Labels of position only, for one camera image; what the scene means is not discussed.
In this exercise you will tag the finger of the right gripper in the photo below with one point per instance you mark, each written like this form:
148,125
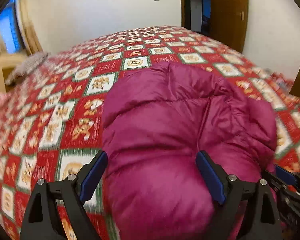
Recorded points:
286,176

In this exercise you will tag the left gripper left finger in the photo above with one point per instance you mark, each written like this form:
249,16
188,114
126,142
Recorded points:
41,218

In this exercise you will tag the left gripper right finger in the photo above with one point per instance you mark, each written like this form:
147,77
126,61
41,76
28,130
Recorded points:
261,219

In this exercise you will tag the magenta puffer jacket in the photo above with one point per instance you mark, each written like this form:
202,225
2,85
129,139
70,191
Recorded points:
155,121

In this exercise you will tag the red patterned bed quilt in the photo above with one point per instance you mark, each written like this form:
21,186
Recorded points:
52,124

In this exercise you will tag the striped grey pillow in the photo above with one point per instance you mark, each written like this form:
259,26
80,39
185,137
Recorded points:
24,69

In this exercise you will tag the cream wooden headboard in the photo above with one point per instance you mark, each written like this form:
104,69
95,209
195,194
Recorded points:
7,64

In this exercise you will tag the right beige curtain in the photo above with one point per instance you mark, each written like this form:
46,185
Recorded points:
26,27

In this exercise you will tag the brown wooden door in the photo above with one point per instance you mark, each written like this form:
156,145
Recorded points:
225,22

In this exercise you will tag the blue window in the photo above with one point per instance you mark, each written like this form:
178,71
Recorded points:
9,28

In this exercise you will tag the metal door handle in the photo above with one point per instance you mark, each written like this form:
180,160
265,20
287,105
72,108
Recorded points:
242,15

